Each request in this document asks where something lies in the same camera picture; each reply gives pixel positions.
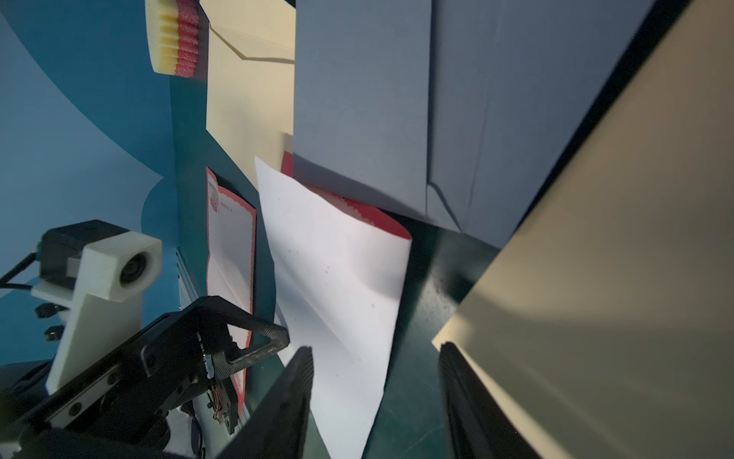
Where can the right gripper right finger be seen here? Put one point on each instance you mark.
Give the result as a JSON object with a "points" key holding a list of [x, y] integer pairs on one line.
{"points": [[476, 425]]}

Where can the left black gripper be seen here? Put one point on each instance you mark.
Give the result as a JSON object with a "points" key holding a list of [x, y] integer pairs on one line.
{"points": [[126, 396]]}

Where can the large yellow envelope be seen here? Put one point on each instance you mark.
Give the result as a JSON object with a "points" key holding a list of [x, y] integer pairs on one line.
{"points": [[251, 63]]}

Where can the grey envelope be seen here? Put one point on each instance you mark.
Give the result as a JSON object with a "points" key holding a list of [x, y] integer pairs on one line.
{"points": [[451, 112]]}

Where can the small yellow envelope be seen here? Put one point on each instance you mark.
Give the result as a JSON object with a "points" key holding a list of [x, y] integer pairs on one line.
{"points": [[604, 328]]}

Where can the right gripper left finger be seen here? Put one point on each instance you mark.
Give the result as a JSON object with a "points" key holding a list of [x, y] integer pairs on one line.
{"points": [[278, 427]]}

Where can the red bordered letter paper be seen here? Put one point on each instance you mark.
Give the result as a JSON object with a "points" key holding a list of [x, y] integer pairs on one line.
{"points": [[339, 281]]}

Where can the red letter paper flat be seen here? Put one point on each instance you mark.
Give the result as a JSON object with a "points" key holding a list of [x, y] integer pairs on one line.
{"points": [[231, 229]]}

